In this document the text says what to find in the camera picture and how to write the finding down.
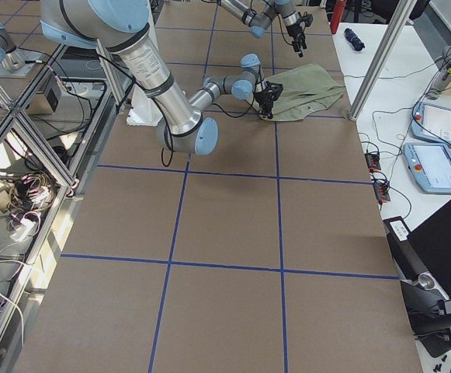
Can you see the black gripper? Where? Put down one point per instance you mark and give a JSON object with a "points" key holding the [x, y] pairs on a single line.
{"points": [[265, 95], [295, 30]]}

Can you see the olive green long-sleeve shirt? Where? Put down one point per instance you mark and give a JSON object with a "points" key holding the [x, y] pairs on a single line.
{"points": [[306, 89]]}

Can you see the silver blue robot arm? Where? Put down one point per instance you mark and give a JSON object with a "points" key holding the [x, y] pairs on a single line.
{"points": [[123, 28], [258, 22]]}

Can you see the folded dark blue umbrella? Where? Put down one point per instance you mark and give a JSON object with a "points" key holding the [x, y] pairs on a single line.
{"points": [[354, 40]]}

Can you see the upper orange black electronics box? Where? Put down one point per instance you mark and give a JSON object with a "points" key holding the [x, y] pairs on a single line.
{"points": [[373, 161]]}

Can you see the orange black electronics box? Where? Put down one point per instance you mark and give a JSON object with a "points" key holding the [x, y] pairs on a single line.
{"points": [[373, 161], [381, 190]]}

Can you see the lower orange black electronics box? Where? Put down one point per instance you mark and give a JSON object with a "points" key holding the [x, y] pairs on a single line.
{"points": [[381, 190]]}

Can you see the upper blue teach pendant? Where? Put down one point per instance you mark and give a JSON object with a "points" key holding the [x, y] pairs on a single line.
{"points": [[431, 122]]}

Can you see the blue teach pendant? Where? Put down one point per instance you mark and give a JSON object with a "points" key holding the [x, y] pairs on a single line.
{"points": [[431, 122], [430, 166]]}

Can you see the lower blue teach pendant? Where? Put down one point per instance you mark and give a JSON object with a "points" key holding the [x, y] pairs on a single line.
{"points": [[430, 166]]}

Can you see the black box with label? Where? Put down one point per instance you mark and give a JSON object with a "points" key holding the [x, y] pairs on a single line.
{"points": [[404, 255]]}

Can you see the white power adapter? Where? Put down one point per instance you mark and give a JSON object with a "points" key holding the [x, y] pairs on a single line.
{"points": [[26, 228]]}

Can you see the aluminium frame post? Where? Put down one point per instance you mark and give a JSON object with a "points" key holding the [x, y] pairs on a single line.
{"points": [[393, 31]]}

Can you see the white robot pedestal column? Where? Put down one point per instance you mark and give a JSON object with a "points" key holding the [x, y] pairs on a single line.
{"points": [[143, 111]]}

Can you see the aluminium side frame rack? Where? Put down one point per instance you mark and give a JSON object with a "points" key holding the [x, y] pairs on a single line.
{"points": [[56, 106]]}

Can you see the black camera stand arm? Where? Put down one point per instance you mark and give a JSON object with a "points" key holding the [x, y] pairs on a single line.
{"points": [[429, 314]]}

